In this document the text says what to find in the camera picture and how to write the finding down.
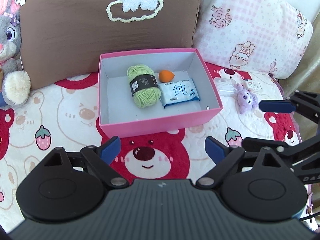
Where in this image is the red bear print blanket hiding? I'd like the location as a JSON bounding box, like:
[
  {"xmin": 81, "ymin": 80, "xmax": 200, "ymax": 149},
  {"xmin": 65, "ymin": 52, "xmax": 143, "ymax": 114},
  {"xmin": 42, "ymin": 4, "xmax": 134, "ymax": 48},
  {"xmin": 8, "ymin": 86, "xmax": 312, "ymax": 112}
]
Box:
[{"xmin": 1, "ymin": 64, "xmax": 300, "ymax": 231}]

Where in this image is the clear plastic packet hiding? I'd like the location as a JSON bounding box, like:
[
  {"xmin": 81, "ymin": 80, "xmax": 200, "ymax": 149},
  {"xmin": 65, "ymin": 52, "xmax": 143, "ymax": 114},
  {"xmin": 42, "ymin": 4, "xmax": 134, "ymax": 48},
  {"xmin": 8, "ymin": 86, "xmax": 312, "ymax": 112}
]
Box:
[{"xmin": 214, "ymin": 77, "xmax": 262, "ymax": 96}]

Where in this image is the brown embroidered pillow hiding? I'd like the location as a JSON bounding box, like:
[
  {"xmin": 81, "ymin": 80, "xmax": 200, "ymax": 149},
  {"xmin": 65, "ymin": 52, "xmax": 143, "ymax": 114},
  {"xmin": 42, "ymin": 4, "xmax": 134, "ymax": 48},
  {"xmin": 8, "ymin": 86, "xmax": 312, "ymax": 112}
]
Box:
[{"xmin": 20, "ymin": 0, "xmax": 200, "ymax": 89}]

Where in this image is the pink cardboard box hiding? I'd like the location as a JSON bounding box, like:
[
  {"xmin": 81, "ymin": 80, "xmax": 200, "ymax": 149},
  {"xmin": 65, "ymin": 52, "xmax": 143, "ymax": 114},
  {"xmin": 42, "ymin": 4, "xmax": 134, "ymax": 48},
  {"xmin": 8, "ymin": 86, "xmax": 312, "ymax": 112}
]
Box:
[{"xmin": 98, "ymin": 49, "xmax": 223, "ymax": 138}]

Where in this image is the purple plush keychain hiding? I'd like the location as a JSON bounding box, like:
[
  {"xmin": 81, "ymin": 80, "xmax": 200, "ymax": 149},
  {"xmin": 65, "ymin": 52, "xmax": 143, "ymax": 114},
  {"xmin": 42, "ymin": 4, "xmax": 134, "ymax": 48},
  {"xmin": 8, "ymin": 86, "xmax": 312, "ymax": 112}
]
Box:
[{"xmin": 234, "ymin": 83, "xmax": 259, "ymax": 114}]

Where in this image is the blue wet wipes pack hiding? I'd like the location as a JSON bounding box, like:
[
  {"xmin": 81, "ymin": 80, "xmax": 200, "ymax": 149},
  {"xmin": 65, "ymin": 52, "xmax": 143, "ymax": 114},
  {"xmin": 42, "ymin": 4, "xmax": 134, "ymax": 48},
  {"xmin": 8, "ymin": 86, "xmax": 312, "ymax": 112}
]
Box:
[{"xmin": 158, "ymin": 79, "xmax": 200, "ymax": 108}]

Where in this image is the pink checkered bunny pillow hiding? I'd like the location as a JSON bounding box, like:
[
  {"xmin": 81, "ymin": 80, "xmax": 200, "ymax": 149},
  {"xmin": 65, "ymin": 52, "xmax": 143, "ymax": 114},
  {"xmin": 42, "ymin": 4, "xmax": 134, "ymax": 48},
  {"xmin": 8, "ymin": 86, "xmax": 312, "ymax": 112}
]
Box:
[{"xmin": 193, "ymin": 0, "xmax": 313, "ymax": 79}]

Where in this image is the grey bunny plush toy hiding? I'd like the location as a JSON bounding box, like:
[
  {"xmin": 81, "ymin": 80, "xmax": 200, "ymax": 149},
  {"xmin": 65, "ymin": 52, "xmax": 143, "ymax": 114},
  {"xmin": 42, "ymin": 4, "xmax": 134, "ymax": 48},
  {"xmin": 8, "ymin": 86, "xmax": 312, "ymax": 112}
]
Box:
[{"xmin": 1, "ymin": 0, "xmax": 31, "ymax": 106}]

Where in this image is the orange makeup sponge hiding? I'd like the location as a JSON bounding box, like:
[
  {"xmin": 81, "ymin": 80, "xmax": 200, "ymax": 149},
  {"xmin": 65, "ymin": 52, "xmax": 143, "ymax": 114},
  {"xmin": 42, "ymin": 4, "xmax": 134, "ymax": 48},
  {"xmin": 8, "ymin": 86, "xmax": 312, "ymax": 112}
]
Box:
[{"xmin": 158, "ymin": 70, "xmax": 175, "ymax": 83}]

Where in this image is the green yarn ball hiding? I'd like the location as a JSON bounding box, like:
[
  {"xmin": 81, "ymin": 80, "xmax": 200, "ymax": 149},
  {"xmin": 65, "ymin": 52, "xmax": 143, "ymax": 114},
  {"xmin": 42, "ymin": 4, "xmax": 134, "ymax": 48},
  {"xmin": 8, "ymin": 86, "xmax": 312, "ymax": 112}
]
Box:
[{"xmin": 127, "ymin": 64, "xmax": 161, "ymax": 108}]

